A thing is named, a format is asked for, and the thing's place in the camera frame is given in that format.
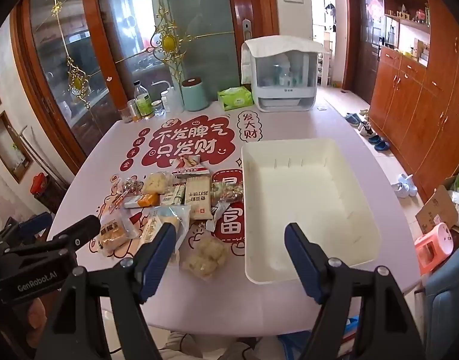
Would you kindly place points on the bread packet with dark label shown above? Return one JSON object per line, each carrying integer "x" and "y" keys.
{"x": 111, "y": 234}

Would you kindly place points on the dark entrance door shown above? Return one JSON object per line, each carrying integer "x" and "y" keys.
{"x": 366, "y": 45}

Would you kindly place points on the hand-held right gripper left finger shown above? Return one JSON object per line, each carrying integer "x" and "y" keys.
{"x": 154, "y": 260}

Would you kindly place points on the blue grey chair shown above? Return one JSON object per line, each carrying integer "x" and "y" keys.
{"x": 449, "y": 307}

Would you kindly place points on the wooden picture frame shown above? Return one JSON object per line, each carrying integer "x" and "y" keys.
{"x": 12, "y": 150}

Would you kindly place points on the white sterilizer cabinet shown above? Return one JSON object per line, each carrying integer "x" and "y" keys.
{"x": 285, "y": 82}

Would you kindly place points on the wooden wall cabinet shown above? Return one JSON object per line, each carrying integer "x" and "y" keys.
{"x": 413, "y": 101}

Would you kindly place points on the clear bottle with green label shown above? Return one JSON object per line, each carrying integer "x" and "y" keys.
{"x": 142, "y": 101}

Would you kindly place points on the grey slipper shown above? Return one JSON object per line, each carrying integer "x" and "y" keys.
{"x": 351, "y": 118}

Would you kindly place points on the white plastic bin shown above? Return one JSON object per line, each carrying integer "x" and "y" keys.
{"x": 308, "y": 210}

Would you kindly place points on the clear glass door gold ornament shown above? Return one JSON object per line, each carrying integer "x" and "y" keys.
{"x": 49, "y": 45}

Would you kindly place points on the mint green canister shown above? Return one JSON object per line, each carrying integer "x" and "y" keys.
{"x": 195, "y": 95}

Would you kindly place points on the orange and white snack packet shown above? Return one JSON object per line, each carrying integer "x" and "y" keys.
{"x": 147, "y": 199}

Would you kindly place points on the clear bag of rice cake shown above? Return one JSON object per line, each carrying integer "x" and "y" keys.
{"x": 156, "y": 182}
{"x": 205, "y": 257}

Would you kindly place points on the pink plastic stool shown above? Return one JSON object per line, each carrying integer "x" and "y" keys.
{"x": 435, "y": 247}

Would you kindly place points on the white sneaker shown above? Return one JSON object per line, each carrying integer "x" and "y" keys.
{"x": 365, "y": 128}

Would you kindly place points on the blue clog shoe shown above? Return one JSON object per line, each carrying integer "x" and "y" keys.
{"x": 381, "y": 146}
{"x": 375, "y": 139}

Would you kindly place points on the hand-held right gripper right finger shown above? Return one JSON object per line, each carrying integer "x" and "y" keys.
{"x": 306, "y": 264}

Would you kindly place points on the small cream snack packet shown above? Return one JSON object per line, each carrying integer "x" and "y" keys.
{"x": 176, "y": 194}

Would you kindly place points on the small metal can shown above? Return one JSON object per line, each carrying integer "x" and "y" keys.
{"x": 132, "y": 110}

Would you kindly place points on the small clear drinking glass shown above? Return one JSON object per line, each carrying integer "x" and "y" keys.
{"x": 123, "y": 116}

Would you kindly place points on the cardboard box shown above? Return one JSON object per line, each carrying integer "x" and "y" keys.
{"x": 435, "y": 210}

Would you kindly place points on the frosted glass door gold ornament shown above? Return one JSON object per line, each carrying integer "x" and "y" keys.
{"x": 214, "y": 15}

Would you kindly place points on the small jar with white lid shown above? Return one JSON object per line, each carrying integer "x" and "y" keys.
{"x": 159, "y": 108}

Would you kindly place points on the person's light trousers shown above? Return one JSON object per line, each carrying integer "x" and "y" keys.
{"x": 184, "y": 347}

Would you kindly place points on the clear packet of brown pastry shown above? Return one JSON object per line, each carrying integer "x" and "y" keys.
{"x": 229, "y": 193}

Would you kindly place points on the green tissue pack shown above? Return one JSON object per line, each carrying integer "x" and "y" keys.
{"x": 235, "y": 98}

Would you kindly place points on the white squeeze bottle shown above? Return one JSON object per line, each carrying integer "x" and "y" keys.
{"x": 174, "y": 99}

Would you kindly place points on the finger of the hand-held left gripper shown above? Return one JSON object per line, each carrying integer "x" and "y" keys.
{"x": 36, "y": 225}
{"x": 79, "y": 232}

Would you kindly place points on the white and yellow snack packet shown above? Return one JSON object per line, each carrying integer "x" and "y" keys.
{"x": 150, "y": 228}

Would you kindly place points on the red white triangular snack packet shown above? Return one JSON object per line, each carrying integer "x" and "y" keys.
{"x": 190, "y": 168}

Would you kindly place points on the small white pill bottle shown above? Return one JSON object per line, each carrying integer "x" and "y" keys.
{"x": 165, "y": 100}

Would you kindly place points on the white cloth cover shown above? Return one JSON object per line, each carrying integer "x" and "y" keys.
{"x": 285, "y": 47}

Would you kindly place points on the long cream cracker packet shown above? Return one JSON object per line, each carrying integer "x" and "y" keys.
{"x": 198, "y": 198}

